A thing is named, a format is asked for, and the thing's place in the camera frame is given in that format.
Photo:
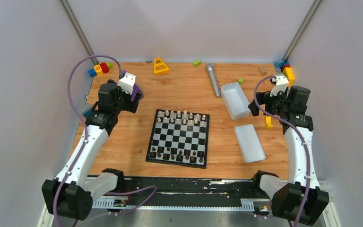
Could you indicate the yellow brick stack right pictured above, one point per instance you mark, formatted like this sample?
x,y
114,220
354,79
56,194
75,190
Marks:
x,y
287,71

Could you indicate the green block top centre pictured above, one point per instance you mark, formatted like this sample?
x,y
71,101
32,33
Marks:
x,y
196,62

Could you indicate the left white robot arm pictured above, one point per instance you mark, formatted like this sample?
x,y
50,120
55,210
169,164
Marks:
x,y
69,194

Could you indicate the purple metronome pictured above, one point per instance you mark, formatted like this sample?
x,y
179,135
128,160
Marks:
x,y
136,87

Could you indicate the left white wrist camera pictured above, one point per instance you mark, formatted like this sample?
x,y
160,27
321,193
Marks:
x,y
127,82

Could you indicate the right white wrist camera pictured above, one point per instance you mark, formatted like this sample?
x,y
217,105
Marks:
x,y
280,83

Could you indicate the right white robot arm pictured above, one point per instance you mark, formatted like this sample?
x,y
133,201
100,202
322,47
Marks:
x,y
300,199

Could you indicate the silver microphone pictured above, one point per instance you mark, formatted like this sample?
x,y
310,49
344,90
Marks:
x,y
212,77

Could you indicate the grey blue brick left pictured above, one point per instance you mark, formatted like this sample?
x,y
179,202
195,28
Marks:
x,y
85,111

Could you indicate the red cylinder block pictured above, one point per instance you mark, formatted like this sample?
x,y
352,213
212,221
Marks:
x,y
104,67

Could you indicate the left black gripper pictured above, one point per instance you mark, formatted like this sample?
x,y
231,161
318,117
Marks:
x,y
134,102

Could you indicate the blue block left corner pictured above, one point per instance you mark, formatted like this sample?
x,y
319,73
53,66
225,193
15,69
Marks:
x,y
92,73

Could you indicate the black white chessboard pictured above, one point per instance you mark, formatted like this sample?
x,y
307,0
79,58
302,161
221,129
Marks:
x,y
179,138

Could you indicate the yellow triangle toy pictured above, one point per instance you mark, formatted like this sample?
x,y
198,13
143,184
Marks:
x,y
160,66

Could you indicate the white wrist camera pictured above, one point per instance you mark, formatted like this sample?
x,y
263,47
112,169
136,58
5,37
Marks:
x,y
127,82
280,83

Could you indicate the green block left corner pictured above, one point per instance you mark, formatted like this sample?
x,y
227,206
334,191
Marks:
x,y
109,65

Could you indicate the small yellow block right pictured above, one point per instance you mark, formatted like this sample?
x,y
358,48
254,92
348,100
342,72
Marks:
x,y
268,122

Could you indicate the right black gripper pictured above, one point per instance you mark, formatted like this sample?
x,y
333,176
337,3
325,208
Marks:
x,y
264,98

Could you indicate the yellow cylinder block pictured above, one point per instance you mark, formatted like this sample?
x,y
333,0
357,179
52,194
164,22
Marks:
x,y
98,70

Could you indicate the white box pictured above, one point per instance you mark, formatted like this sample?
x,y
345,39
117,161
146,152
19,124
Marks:
x,y
235,101

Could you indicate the white box lid tray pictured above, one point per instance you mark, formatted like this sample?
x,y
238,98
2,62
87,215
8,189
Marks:
x,y
249,143

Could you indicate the brown wooden block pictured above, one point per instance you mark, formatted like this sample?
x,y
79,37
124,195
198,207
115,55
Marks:
x,y
262,71

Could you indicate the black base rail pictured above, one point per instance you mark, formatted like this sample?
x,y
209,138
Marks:
x,y
175,193

